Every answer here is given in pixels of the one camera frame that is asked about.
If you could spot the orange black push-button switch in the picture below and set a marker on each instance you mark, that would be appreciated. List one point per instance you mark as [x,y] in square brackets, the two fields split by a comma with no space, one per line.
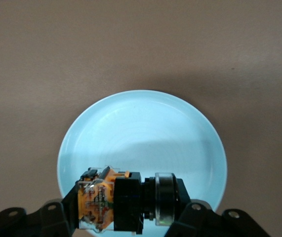
[126,202]

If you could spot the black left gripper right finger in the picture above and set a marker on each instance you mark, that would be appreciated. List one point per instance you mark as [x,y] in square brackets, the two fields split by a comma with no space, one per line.
[200,222]

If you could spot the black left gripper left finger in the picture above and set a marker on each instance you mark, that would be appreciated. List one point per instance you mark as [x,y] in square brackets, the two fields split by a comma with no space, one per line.
[44,219]

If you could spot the light blue plate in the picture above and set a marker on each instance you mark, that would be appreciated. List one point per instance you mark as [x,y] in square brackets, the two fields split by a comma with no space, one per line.
[140,133]

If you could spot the brown table mat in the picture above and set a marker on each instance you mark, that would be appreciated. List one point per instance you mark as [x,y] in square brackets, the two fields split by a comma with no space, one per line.
[140,44]

